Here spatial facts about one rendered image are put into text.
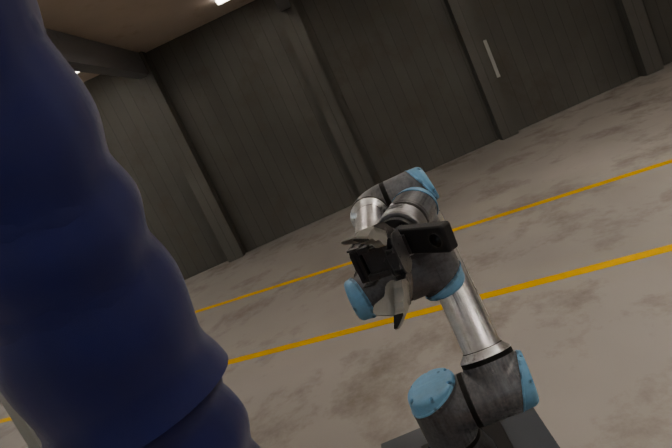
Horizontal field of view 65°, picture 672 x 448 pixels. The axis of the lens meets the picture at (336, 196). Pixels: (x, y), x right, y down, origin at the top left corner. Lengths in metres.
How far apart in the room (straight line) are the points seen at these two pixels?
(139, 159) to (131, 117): 0.76
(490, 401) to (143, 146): 9.13
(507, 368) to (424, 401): 0.24
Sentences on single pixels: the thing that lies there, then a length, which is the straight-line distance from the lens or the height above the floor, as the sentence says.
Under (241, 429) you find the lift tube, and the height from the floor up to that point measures 1.52.
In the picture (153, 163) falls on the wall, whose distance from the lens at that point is 10.16.
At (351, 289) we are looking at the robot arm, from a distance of 1.08.
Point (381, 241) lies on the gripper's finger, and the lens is 0.81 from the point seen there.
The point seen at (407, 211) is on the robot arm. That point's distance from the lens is 0.95.
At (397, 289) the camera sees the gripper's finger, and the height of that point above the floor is 1.54.
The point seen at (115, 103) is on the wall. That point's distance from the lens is 10.31.
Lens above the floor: 1.84
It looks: 9 degrees down
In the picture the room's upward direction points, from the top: 25 degrees counter-clockwise
